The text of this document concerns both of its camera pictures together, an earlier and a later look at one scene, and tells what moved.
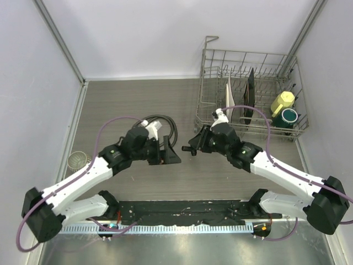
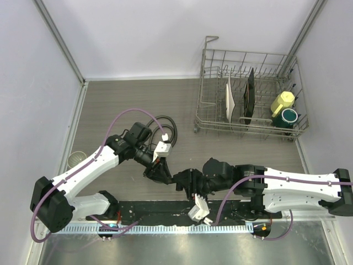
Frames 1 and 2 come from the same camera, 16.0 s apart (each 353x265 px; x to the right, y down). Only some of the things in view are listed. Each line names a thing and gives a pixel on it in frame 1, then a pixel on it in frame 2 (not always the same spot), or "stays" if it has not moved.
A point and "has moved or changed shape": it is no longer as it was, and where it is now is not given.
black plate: [249, 96] stays
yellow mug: [285, 99] stays
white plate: [229, 95] stays
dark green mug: [287, 118] stays
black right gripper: [196, 142] -> [188, 178]
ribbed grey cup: [78, 160] stays
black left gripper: [173, 157] -> [158, 170]
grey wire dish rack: [255, 94] stays
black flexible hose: [152, 117] has moved or changed shape
